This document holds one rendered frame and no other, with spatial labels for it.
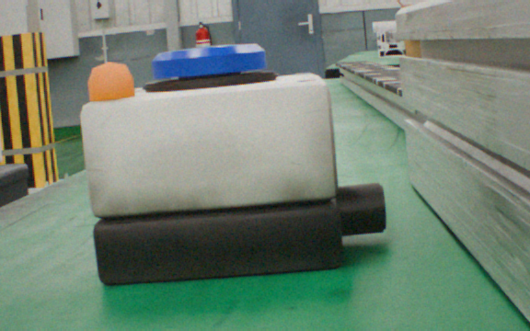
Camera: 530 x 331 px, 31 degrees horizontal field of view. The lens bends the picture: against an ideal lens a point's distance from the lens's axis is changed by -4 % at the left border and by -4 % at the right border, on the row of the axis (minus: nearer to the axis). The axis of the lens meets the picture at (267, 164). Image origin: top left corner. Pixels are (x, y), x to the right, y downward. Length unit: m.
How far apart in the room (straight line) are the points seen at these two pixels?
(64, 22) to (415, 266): 11.54
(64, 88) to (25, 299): 11.81
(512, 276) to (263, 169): 0.10
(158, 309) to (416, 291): 0.07
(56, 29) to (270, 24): 2.53
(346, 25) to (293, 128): 11.12
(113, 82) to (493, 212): 0.13
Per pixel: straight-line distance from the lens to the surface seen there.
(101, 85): 0.32
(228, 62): 0.33
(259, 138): 0.31
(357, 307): 0.27
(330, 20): 11.45
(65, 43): 11.82
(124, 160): 0.32
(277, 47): 11.48
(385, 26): 3.85
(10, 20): 6.82
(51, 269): 0.36
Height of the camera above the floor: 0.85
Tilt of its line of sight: 7 degrees down
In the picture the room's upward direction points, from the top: 5 degrees counter-clockwise
